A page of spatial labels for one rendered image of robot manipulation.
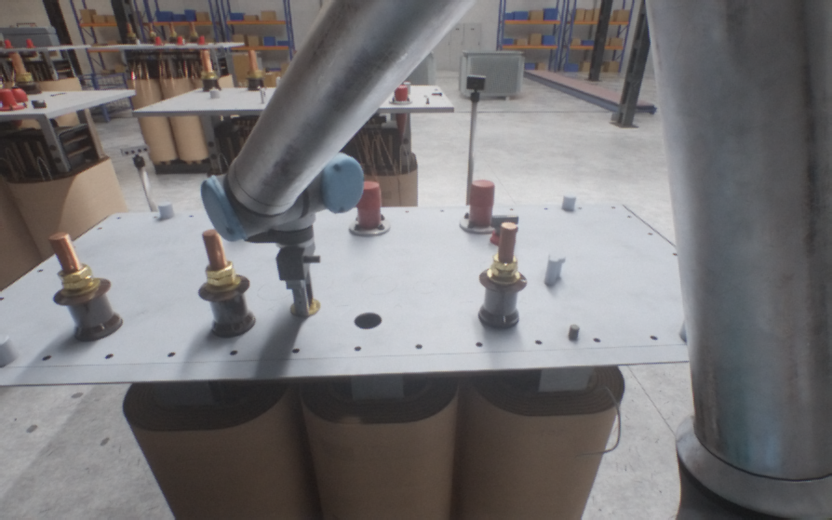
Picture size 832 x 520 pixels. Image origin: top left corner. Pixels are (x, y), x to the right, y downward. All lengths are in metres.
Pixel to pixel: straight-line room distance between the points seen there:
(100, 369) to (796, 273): 0.96
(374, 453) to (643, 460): 1.71
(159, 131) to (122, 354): 6.14
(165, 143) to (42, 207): 4.00
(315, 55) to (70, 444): 2.76
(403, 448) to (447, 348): 0.40
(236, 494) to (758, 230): 1.24
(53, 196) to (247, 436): 2.26
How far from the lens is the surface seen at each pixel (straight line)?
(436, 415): 1.09
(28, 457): 3.05
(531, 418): 1.12
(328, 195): 0.65
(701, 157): 0.37
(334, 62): 0.37
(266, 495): 1.36
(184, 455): 1.25
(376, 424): 1.07
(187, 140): 6.84
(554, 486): 1.36
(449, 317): 0.89
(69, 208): 3.17
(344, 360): 0.80
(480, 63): 13.07
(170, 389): 1.15
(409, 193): 2.53
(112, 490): 2.65
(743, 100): 0.36
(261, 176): 0.51
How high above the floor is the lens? 1.89
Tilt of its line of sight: 29 degrees down
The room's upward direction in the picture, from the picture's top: straight up
